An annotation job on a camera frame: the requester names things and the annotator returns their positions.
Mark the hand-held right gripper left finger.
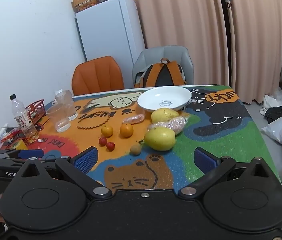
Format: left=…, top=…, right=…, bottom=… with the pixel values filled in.
left=21, top=147, right=112, bottom=200

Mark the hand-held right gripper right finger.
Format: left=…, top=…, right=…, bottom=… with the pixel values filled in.
left=178, top=148, right=271, bottom=198

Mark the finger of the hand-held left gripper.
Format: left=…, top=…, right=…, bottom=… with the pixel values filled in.
left=0, top=155, right=57, bottom=169
left=0, top=149, right=44, bottom=159

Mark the small orange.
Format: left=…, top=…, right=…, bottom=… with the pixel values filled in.
left=101, top=125, right=113, bottom=137

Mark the large plastic-wrapped food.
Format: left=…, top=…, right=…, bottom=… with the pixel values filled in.
left=148, top=116, right=189, bottom=134

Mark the large orange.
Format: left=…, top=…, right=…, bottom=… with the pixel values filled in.
left=119, top=123, right=134, bottom=138

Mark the large yellow pear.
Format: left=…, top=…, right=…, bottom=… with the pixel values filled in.
left=144, top=127, right=176, bottom=151

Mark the small yellow pear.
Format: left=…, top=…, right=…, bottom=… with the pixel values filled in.
left=151, top=108, right=180, bottom=124

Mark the small plastic-wrapped food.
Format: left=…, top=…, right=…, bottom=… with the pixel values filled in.
left=122, top=114, right=146, bottom=125

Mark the white plate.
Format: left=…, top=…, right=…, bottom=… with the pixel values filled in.
left=137, top=86, right=192, bottom=112

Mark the yellow box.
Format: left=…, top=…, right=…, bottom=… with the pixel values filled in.
left=10, top=140, right=28, bottom=150

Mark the cat printed table mat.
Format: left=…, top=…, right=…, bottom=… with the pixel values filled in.
left=28, top=85, right=280, bottom=190

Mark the clear plastic bottle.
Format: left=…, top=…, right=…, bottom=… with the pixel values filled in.
left=9, top=94, right=39, bottom=140

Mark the clear glass cup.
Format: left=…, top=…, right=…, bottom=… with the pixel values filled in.
left=46, top=104, right=71, bottom=133

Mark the red plastic basket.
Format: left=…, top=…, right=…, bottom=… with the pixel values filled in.
left=25, top=99, right=47, bottom=125

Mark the clear plastic cup rear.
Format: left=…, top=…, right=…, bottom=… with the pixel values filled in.
left=55, top=90, right=78, bottom=121

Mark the white tissue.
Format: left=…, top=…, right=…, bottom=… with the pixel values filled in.
left=53, top=88, right=64, bottom=105

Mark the orange chair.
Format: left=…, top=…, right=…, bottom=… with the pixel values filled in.
left=72, top=56, right=125, bottom=96

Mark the dark cloth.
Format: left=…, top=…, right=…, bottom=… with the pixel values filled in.
left=264, top=106, right=282, bottom=124

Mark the orange and black backpack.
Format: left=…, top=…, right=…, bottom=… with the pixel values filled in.
left=134, top=58, right=187, bottom=88

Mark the grey chair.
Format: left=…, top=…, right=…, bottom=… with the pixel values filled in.
left=132, top=46, right=194, bottom=88

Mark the white fridge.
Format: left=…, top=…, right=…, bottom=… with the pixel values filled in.
left=75, top=0, right=146, bottom=67

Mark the pink curtain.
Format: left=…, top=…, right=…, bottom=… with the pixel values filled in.
left=98, top=0, right=229, bottom=90
left=227, top=0, right=282, bottom=103

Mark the clear container of oranges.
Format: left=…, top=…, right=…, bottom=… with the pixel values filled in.
left=74, top=0, right=99, bottom=12

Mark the brown wavy ring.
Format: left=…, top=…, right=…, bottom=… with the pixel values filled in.
left=77, top=110, right=112, bottom=130

